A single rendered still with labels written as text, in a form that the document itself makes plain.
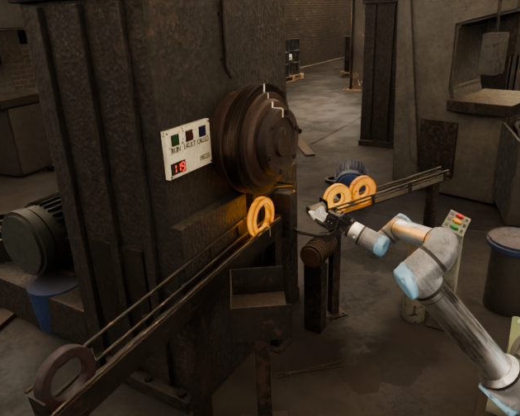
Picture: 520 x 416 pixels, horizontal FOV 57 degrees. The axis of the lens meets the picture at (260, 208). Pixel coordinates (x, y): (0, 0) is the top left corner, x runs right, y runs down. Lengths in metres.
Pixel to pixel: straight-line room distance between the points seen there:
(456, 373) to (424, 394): 0.23
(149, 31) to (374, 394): 1.77
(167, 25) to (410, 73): 3.13
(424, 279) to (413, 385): 0.89
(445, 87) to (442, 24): 0.52
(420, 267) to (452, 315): 0.21
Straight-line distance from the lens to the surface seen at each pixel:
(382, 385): 2.41
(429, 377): 2.50
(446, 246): 1.67
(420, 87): 4.59
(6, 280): 3.14
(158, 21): 1.73
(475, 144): 4.45
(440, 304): 1.72
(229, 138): 1.87
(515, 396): 2.01
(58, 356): 1.47
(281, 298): 1.84
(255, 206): 2.10
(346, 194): 2.52
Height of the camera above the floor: 1.61
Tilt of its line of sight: 22 degrees down
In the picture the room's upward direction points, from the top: 2 degrees counter-clockwise
